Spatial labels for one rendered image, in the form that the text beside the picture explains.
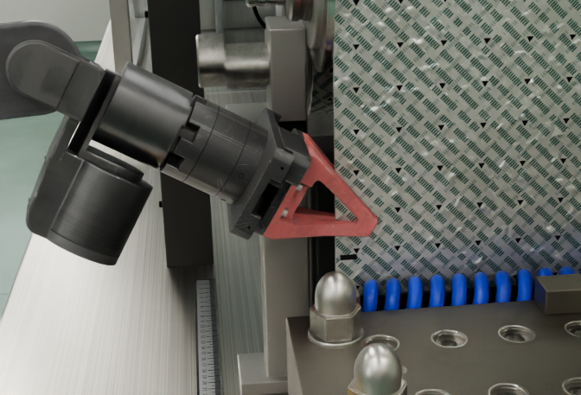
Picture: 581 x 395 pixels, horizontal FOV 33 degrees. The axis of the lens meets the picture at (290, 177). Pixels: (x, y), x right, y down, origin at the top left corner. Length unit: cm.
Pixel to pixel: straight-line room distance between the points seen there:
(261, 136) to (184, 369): 29
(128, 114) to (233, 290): 41
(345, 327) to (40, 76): 24
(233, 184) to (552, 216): 23
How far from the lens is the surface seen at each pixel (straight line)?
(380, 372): 55
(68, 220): 65
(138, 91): 64
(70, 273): 108
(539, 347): 66
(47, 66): 62
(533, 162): 72
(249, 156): 65
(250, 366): 86
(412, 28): 67
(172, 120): 64
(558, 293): 69
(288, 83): 74
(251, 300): 99
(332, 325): 64
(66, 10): 634
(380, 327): 67
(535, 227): 73
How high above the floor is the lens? 135
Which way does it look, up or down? 20 degrees down
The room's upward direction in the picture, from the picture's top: 1 degrees counter-clockwise
